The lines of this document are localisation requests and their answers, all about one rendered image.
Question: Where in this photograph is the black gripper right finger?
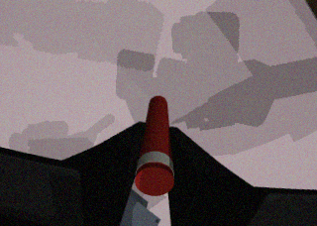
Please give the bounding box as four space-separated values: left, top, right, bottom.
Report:
168 127 317 226

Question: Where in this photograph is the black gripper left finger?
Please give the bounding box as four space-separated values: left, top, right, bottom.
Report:
0 122 147 226

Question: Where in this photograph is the red peg with white band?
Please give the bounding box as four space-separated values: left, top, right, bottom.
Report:
135 95 174 195

